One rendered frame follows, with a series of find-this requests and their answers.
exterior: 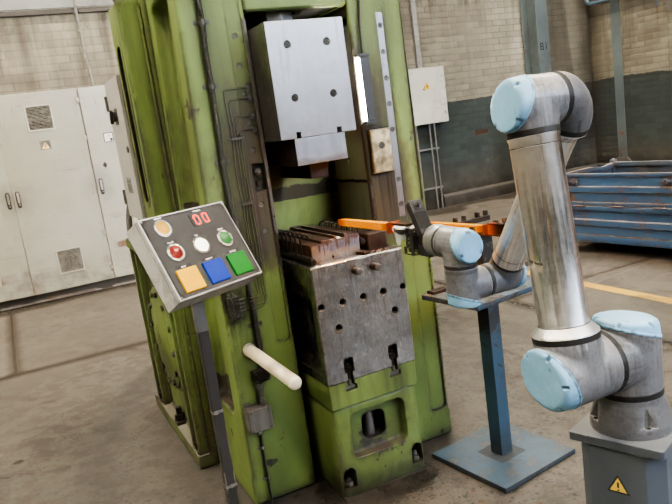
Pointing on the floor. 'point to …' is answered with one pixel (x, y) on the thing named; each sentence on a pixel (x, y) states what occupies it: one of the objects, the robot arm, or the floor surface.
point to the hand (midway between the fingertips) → (397, 225)
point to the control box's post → (214, 400)
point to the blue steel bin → (623, 203)
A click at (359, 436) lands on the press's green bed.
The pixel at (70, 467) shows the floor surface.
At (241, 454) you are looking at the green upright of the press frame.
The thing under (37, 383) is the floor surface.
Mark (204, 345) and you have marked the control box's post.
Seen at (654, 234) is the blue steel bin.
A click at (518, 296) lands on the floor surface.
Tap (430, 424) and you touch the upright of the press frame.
